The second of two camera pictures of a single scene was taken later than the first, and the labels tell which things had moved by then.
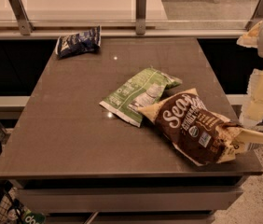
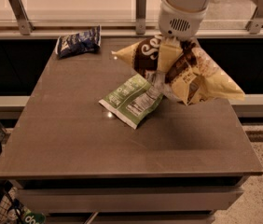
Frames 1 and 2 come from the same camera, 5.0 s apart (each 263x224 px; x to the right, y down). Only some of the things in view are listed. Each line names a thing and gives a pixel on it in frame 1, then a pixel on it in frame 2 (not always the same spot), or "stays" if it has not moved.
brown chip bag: [200, 134] → [182, 68]
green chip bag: [136, 91] stays
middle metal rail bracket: [141, 13] stays
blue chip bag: [78, 44] stays
